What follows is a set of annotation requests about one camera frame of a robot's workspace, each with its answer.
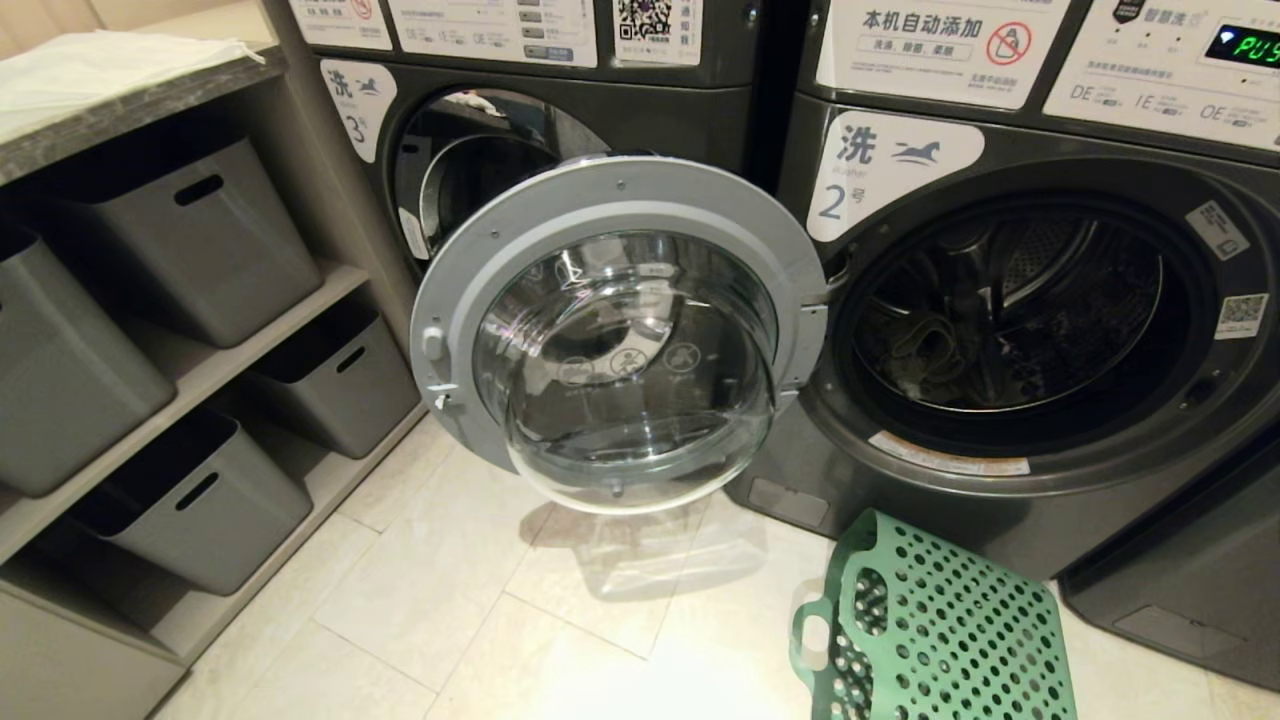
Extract grey plastic storage bin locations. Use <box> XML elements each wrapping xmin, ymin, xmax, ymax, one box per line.
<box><xmin>0</xmin><ymin>226</ymin><xmax>178</xmax><ymax>498</ymax></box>
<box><xmin>68</xmin><ymin>409</ymin><xmax>314</xmax><ymax>597</ymax></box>
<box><xmin>247</xmin><ymin>303</ymin><xmax>422</xmax><ymax>460</ymax></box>
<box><xmin>28</xmin><ymin>137</ymin><xmax>324</xmax><ymax>349</ymax></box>

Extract white cloth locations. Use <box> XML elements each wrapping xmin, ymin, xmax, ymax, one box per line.
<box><xmin>0</xmin><ymin>30</ymin><xmax>267</xmax><ymax>145</ymax></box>

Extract green perforated plastic laundry basket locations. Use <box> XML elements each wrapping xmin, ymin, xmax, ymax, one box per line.
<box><xmin>788</xmin><ymin>508</ymin><xmax>1078</xmax><ymax>720</ymax></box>

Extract grey shelving unit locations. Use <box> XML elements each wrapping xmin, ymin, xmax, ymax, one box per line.
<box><xmin>0</xmin><ymin>0</ymin><xmax>429</xmax><ymax>720</ymax></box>

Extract clothes in washer drum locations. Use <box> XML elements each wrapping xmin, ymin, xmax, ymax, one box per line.
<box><xmin>884</xmin><ymin>312</ymin><xmax>973</xmax><ymax>393</ymax></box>

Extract dark grey front-load washing machine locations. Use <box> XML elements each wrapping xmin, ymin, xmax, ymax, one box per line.
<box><xmin>262</xmin><ymin>0</ymin><xmax>813</xmax><ymax>331</ymax></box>
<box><xmin>725</xmin><ymin>0</ymin><xmax>1280</xmax><ymax>584</ymax></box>

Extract round grey glass washer door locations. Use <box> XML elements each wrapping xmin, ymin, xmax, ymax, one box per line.
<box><xmin>409</xmin><ymin>154</ymin><xmax>830</xmax><ymax>516</ymax></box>

